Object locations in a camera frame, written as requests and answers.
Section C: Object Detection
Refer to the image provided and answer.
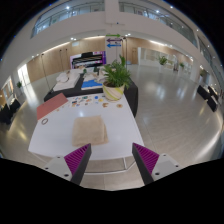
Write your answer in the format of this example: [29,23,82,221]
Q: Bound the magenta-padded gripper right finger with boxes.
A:
[131,142,183,186]

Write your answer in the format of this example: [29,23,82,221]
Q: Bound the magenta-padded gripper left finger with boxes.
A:
[42,143,93,186]

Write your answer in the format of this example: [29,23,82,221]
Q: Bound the beige towel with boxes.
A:
[71,115,110,148]

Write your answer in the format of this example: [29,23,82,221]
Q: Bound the colourful small cards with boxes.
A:
[68,94,105,108]

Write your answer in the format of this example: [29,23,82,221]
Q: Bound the red flat board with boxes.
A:
[36,92,69,122]

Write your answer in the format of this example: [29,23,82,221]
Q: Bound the black draped table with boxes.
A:
[43,71,139,118]

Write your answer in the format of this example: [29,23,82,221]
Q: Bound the potted plant in striped pot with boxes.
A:
[100,54,133,102]

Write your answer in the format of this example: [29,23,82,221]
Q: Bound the white foam model boards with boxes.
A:
[53,71,81,92]

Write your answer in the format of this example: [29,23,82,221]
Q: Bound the black chairs group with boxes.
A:
[0,98,23,126]
[196,84,224,113]

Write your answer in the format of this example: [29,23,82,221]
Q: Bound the arrow direction signs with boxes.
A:
[105,33,123,49]

